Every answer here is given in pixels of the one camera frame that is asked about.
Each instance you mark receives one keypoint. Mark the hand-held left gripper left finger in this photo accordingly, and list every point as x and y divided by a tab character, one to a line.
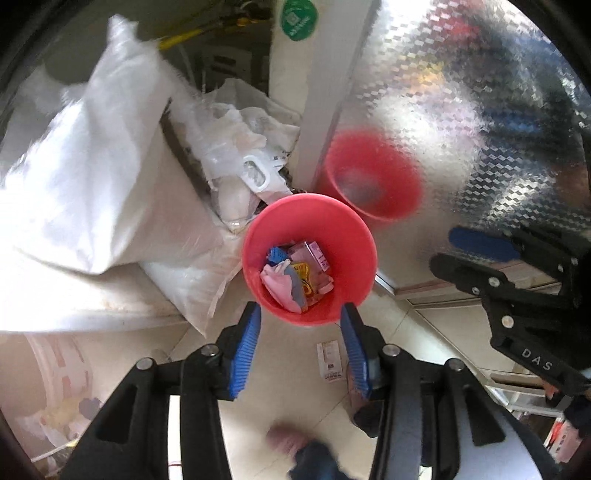
244	350

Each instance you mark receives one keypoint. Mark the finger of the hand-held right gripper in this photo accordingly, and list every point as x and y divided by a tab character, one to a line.
485	242
466	274

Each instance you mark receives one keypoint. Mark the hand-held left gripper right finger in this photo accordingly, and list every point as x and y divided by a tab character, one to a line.
358	355

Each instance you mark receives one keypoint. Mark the pink wrapper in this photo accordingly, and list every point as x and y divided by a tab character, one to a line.
276	286

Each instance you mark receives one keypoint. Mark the red plastic bin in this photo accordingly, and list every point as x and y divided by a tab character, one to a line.
355	277

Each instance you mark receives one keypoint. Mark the yellow sauce packet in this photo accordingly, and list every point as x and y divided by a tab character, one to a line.
302	272

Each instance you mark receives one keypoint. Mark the green white medicine box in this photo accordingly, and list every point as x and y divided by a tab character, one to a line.
314	256

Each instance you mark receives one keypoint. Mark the white paper label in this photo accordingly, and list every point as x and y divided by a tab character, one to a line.
330	360

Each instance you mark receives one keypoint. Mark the white plastic shelf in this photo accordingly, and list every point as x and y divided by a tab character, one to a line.
517	397

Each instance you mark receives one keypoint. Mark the small white woven sack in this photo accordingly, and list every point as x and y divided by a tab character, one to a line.
184	286

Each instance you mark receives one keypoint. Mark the person's pink slipper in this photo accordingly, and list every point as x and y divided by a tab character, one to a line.
286	441

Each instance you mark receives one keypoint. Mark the person's leg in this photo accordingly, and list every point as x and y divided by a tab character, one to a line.
318	466

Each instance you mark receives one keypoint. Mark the silver foil cabinet door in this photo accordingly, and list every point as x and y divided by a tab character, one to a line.
461	92

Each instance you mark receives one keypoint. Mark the white printed plastic bag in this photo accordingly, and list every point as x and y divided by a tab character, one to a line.
60	369

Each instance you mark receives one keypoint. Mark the crumpled clear plastic bags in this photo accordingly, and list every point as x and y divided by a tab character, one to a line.
231	134

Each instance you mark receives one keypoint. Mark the large white woven sack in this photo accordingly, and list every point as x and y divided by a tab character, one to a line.
92	161

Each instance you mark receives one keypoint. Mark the green round sticker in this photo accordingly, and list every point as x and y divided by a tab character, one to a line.
299	18

